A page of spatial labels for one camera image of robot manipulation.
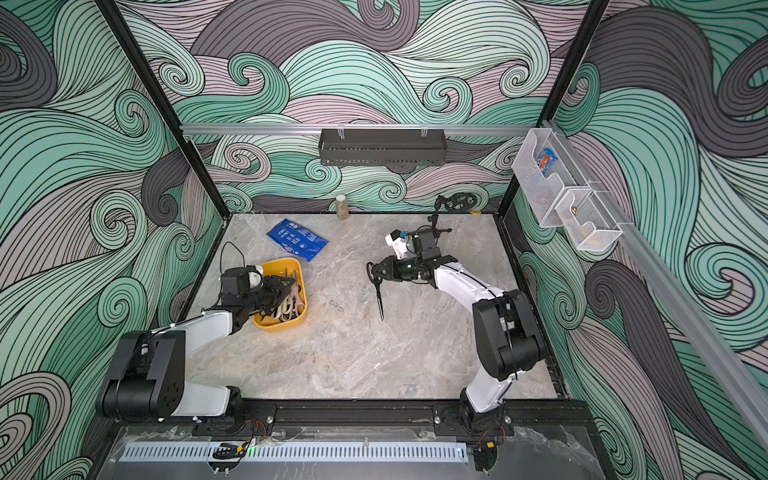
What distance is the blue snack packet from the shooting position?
1.09 m

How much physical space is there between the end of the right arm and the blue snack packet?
314mm

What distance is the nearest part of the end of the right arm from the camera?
2.24 ft
